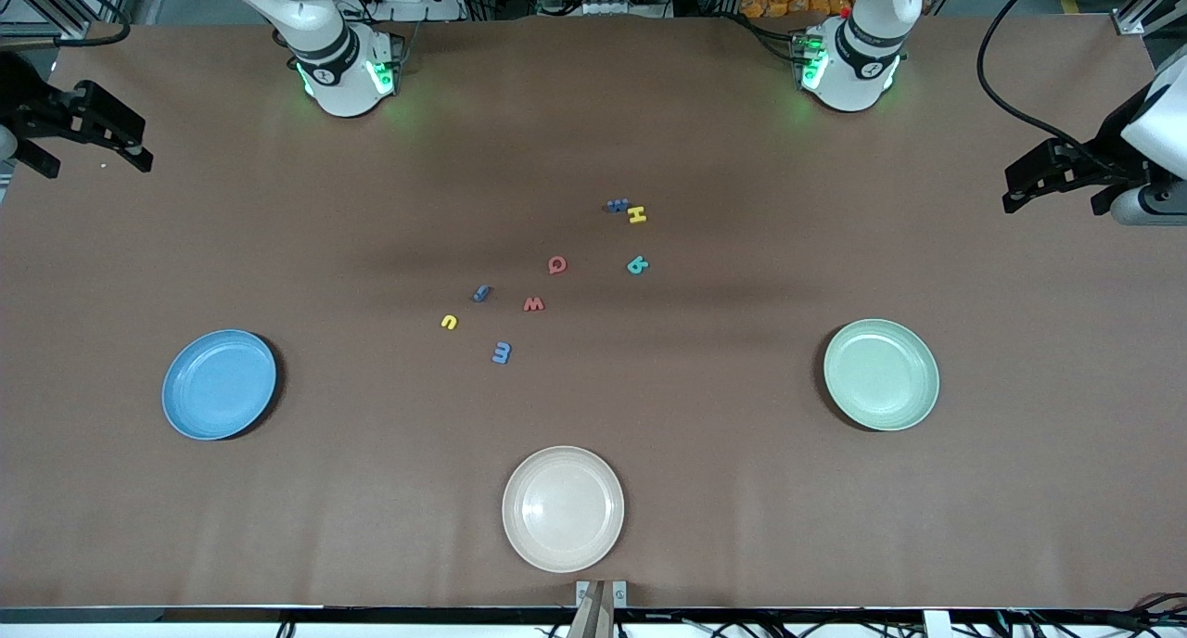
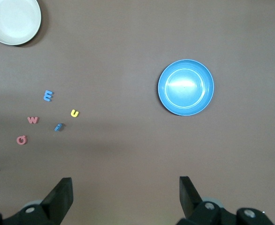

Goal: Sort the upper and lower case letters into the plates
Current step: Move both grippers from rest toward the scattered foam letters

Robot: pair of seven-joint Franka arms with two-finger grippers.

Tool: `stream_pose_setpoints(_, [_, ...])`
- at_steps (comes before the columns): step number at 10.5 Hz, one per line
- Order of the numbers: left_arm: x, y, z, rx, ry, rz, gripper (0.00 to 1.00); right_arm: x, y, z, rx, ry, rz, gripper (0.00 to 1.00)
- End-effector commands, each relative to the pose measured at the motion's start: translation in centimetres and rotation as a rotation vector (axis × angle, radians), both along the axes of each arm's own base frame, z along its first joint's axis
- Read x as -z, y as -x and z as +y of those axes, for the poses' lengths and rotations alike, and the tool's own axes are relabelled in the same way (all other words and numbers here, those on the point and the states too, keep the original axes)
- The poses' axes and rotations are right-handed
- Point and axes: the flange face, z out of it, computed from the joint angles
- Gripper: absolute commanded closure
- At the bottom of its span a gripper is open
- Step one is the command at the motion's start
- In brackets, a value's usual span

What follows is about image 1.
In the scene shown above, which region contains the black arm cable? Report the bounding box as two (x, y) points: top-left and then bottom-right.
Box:
(0, 0), (133, 49)
(976, 0), (1128, 175)

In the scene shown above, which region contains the red and black cable bundle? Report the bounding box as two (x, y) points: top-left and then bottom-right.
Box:
(1104, 590), (1187, 634)

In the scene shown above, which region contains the metal table edge bracket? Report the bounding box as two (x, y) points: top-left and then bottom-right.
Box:
(575, 580), (629, 638)

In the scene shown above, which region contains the blue plate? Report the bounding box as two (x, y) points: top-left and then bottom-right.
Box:
(161, 329), (278, 441)

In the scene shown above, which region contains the green plate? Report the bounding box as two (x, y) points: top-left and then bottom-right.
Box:
(823, 318), (940, 432)

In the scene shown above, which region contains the beige plate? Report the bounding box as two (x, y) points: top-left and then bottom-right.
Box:
(502, 445), (625, 574)

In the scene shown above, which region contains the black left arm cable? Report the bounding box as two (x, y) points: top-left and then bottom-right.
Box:
(976, 0), (1128, 175)

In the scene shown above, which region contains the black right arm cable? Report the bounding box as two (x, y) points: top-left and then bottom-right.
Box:
(0, 0), (133, 49)

